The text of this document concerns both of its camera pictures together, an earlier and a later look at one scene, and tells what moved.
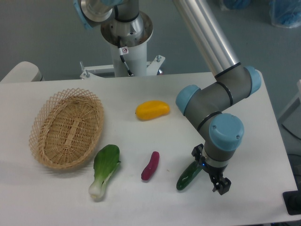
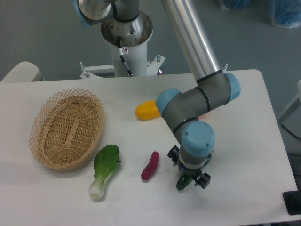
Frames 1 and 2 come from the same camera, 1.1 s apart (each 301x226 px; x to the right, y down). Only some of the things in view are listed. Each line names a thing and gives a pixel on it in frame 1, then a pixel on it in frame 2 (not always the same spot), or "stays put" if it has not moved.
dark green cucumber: [188, 175] stays put
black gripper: [221, 184] -> [203, 180]
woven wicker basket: [66, 128] stays put
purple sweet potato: [149, 170] stays put
